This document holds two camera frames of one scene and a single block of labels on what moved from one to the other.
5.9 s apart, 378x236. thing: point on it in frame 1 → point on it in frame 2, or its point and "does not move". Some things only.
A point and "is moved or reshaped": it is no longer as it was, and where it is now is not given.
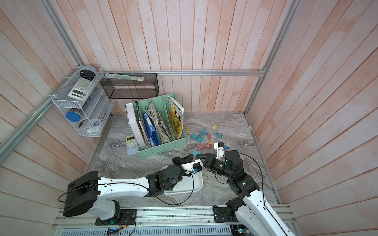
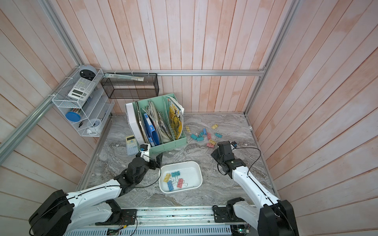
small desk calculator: (132, 145) does not move
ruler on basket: (124, 76) does not move
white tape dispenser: (92, 126) does not move
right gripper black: (210, 162) → (215, 153)
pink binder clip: (200, 146) is moved or reshaped
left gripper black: (184, 160) → (153, 165)
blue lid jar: (72, 116) does not move
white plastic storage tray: (192, 184) does not move
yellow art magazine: (176, 111) does not move
